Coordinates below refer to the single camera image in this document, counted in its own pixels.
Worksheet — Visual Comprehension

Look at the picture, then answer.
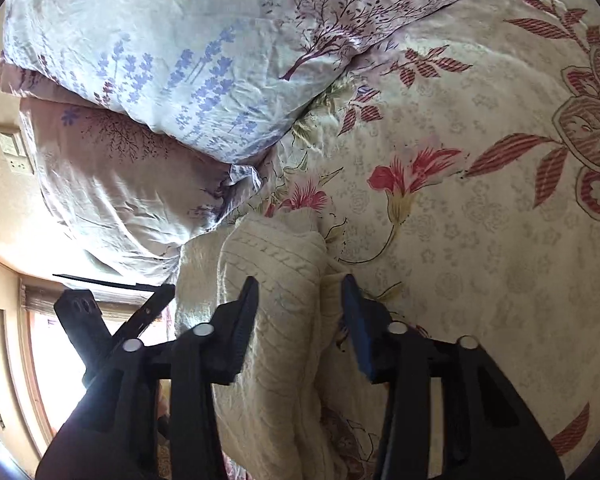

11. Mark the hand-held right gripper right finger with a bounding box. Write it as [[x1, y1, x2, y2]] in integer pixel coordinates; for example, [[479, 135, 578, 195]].
[[341, 274, 566, 480]]

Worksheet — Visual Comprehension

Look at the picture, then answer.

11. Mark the white wall socket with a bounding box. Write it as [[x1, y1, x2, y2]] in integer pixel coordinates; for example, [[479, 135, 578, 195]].
[[7, 156, 36, 177]]

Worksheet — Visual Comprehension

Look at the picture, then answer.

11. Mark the white pillow with blue flowers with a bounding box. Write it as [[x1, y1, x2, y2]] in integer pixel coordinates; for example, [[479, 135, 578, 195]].
[[2, 0, 531, 167]]

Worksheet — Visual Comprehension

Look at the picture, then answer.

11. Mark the wooden framed window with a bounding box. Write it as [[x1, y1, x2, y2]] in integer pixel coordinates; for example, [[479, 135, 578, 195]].
[[19, 282, 173, 458]]

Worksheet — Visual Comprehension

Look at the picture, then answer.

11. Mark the cream cable knit sweater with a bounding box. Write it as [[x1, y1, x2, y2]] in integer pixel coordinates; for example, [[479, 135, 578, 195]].
[[172, 212, 381, 480]]

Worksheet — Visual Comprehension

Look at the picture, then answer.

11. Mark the pink floral pillow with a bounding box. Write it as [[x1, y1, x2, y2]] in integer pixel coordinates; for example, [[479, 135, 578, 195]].
[[17, 95, 263, 283]]

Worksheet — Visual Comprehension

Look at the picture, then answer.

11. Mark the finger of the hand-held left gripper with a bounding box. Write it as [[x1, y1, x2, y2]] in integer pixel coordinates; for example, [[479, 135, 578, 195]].
[[53, 288, 117, 386], [111, 283, 176, 347]]

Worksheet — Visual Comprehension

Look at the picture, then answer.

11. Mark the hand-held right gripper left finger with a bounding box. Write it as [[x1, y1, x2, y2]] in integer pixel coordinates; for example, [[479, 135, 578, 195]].
[[35, 276, 259, 480]]

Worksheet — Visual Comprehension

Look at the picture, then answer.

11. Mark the floral bed sheet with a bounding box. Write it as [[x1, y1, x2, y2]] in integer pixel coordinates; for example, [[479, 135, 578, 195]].
[[165, 0, 600, 480]]

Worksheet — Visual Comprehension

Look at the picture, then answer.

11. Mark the white wall switch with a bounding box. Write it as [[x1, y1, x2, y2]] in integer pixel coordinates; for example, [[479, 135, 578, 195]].
[[0, 127, 27, 157]]

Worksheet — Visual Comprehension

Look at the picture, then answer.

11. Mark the black flat screen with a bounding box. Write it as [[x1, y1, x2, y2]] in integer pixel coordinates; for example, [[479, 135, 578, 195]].
[[52, 273, 157, 290]]

